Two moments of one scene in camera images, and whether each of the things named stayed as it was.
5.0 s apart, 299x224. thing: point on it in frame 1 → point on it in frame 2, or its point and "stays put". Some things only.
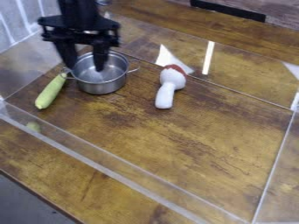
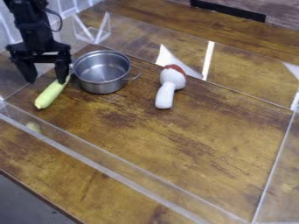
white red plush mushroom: (173, 78) stays put
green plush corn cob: (46, 97) stays put
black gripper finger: (67, 50) → (27, 66)
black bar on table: (251, 16) stays put
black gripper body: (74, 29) → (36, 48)
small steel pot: (105, 82) stays put
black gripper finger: (101, 53) → (62, 66)
